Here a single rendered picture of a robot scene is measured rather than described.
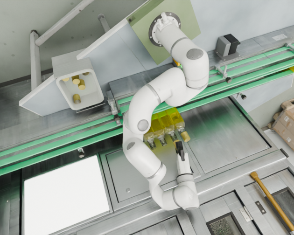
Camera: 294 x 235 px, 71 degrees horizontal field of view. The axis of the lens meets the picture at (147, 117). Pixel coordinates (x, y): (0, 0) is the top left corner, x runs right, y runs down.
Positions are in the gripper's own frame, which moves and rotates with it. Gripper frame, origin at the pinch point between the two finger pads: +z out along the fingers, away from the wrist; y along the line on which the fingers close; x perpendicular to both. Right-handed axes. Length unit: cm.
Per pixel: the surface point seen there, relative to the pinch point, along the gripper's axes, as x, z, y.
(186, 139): -4.3, 3.5, 1.0
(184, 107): -8.2, 26.8, -3.3
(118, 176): 32.6, -6.3, -13.2
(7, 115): 111, 48, -16
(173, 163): 2.5, -2.5, -12.9
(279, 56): -63, 42, 14
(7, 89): 120, 75, -16
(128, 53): 20, 40, 29
